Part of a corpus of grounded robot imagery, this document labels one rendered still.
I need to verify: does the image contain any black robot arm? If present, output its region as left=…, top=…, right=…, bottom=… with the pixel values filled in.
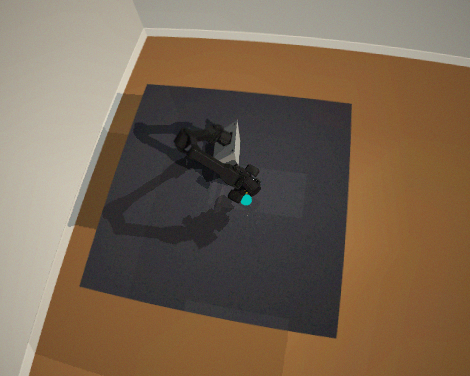
left=174, top=124, right=261, bottom=197

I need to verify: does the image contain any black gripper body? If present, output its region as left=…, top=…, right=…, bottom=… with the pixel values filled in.
left=228, top=164, right=259, bottom=204

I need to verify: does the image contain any cyan circle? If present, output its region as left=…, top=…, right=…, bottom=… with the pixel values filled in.
left=241, top=195, right=252, bottom=205

